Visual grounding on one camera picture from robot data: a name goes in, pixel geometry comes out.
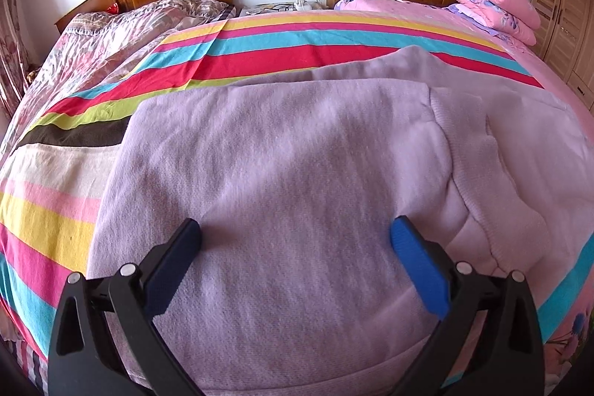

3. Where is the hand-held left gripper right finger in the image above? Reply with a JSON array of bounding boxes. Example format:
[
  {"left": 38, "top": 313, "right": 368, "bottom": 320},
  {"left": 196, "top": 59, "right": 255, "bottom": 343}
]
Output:
[{"left": 390, "top": 215, "right": 545, "bottom": 396}]

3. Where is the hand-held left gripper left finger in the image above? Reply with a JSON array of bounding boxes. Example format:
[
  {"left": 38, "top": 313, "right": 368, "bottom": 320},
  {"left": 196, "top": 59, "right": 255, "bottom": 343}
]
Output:
[{"left": 46, "top": 217, "right": 205, "bottom": 396}]

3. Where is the lilac knitted sweater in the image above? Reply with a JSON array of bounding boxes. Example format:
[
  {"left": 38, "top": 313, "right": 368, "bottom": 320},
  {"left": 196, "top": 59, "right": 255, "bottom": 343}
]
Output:
[{"left": 86, "top": 45, "right": 589, "bottom": 394}]

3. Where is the striped mattress side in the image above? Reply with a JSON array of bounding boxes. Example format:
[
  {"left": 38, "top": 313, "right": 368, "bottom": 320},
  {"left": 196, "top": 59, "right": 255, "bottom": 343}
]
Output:
[{"left": 9, "top": 331, "right": 49, "bottom": 392}]

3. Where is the pink grey floral bedspread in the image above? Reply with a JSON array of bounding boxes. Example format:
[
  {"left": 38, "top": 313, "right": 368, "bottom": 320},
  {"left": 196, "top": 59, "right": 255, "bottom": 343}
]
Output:
[{"left": 0, "top": 0, "right": 237, "bottom": 156}]

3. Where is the rainbow striped blanket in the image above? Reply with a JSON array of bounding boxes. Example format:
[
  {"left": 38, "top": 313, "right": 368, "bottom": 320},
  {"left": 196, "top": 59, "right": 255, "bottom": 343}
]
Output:
[{"left": 0, "top": 9, "right": 594, "bottom": 360}]

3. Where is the cluttered nightstand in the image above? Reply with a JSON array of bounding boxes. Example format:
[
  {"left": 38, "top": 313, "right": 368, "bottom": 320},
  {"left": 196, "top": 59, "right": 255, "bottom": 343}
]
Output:
[{"left": 236, "top": 1, "right": 335, "bottom": 19}]

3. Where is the floral curtain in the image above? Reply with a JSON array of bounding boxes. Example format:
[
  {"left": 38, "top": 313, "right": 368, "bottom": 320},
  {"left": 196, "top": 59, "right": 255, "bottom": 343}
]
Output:
[{"left": 0, "top": 0, "right": 33, "bottom": 123}]

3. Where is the folded pink floral quilt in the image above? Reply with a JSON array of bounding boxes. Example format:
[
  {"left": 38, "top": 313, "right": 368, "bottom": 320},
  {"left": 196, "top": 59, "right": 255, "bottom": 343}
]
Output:
[{"left": 452, "top": 0, "right": 543, "bottom": 45}]

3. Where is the beige wardrobe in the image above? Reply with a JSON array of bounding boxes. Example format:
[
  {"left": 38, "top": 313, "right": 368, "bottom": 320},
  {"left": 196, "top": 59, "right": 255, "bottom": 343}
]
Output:
[{"left": 529, "top": 0, "right": 594, "bottom": 109}]

